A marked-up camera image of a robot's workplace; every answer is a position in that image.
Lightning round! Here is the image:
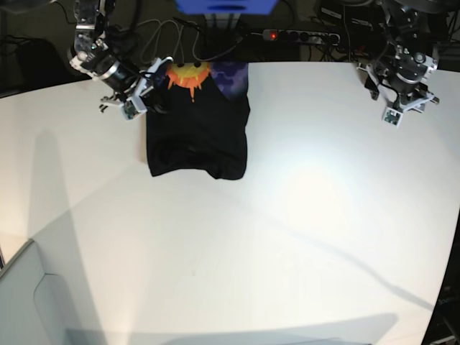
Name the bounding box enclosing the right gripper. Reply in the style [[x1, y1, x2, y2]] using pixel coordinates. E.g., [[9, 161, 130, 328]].
[[98, 56, 173, 116]]

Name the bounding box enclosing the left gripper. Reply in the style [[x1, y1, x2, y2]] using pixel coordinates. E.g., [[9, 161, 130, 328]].
[[356, 63, 440, 118]]

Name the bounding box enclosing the black T-shirt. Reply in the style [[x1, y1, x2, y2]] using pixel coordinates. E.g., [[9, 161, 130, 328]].
[[146, 62, 250, 180]]

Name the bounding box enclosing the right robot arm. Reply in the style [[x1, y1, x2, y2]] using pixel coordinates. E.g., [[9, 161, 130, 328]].
[[69, 1, 173, 120]]

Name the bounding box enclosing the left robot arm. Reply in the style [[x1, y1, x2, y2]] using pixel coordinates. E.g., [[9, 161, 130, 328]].
[[356, 1, 439, 127]]

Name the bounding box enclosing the black equipment box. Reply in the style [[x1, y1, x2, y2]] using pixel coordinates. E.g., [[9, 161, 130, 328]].
[[313, 0, 372, 27]]

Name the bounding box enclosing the blue box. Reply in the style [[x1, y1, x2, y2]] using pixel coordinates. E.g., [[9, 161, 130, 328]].
[[175, 0, 277, 15]]

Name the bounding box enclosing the black power strip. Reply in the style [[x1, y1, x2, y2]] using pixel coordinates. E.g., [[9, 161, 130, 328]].
[[248, 29, 341, 47]]

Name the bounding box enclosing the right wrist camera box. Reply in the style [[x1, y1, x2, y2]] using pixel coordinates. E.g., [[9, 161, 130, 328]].
[[121, 101, 147, 121]]

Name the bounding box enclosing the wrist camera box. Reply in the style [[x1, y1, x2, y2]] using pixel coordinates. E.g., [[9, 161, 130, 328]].
[[382, 106, 403, 127], [121, 101, 147, 121]]

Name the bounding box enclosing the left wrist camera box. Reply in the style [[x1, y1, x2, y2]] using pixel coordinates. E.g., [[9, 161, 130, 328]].
[[382, 106, 403, 127]]

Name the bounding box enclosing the grey looped cable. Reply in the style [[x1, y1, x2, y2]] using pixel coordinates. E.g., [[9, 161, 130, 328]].
[[132, 18, 240, 65]]

